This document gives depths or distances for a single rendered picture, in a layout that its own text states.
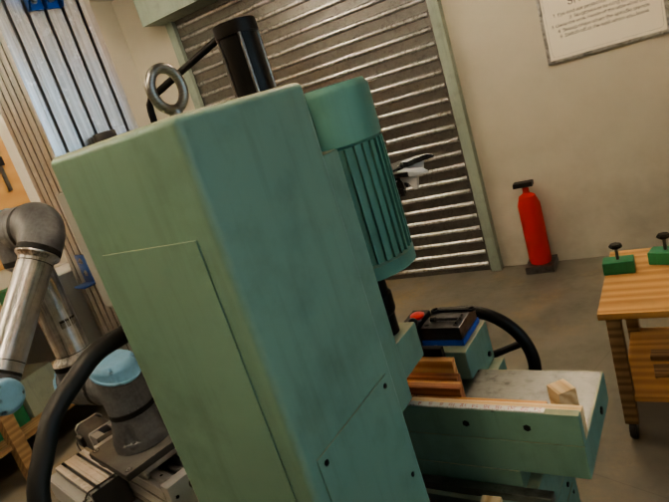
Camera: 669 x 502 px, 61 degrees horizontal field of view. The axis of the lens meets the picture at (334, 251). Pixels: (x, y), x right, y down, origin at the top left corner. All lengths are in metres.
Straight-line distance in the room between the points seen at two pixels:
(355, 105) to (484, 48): 3.03
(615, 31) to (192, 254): 3.35
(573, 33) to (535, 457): 3.04
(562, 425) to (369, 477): 0.32
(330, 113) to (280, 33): 3.57
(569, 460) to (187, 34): 4.38
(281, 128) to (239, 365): 0.27
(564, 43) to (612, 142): 0.65
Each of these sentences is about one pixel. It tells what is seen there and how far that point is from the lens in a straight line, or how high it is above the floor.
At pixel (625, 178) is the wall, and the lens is 3.90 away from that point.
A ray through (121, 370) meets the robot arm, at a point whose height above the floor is 1.03.
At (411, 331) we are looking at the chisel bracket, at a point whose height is 1.06.
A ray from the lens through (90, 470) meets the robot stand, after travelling 1.80.
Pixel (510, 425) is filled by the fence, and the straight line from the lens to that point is 0.98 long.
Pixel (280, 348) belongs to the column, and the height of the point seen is 1.26.
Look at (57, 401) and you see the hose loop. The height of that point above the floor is 1.26.
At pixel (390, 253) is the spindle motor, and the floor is 1.23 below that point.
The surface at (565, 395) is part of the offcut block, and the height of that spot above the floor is 0.93.
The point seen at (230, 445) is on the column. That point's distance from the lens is 0.73.
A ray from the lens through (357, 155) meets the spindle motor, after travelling 0.87.
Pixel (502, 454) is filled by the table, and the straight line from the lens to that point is 1.03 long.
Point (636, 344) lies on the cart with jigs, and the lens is 2.67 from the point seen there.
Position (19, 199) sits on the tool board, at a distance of 4.42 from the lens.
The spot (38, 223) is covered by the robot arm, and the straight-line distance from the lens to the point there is 1.44.
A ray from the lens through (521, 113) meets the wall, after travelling 3.87.
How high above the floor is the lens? 1.50
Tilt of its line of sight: 15 degrees down
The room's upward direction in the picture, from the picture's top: 18 degrees counter-clockwise
